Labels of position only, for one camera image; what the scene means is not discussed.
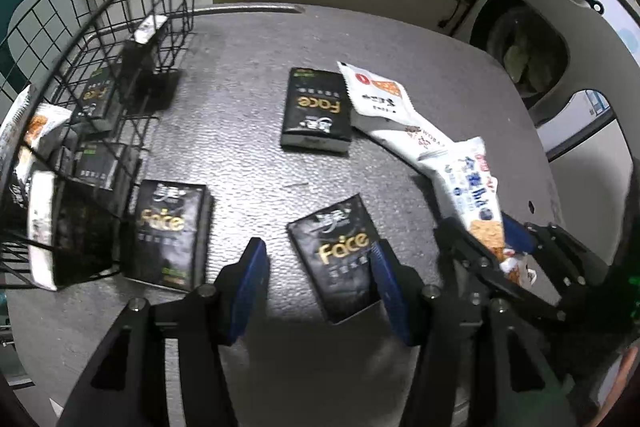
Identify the white orange snack packet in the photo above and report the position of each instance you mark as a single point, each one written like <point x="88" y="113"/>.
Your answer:
<point x="375" y="96"/>

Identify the black wire basket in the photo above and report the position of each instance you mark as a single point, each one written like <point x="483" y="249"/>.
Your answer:
<point x="114" y="65"/>

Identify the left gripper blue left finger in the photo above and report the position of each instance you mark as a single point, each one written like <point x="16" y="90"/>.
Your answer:
<point x="216" y="315"/>

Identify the black Face pack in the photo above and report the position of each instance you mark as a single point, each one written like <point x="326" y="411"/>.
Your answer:
<point x="317" y="111"/>
<point x="169" y="234"/>
<point x="334" y="245"/>

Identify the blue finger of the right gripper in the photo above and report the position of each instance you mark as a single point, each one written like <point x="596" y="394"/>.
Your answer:
<point x="517" y="236"/>
<point x="456" y="243"/>

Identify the washing machine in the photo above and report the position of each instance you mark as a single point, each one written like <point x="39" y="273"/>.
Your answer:
<point x="521" y="40"/>

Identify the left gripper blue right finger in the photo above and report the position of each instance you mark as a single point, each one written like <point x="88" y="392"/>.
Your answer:
<point x="427" y="317"/>

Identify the white powder sachet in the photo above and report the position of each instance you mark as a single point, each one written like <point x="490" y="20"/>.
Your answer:
<point x="407" y="141"/>

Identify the wholewheat cracker snack packet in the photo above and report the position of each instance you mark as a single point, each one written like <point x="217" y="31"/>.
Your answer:
<point x="466" y="190"/>

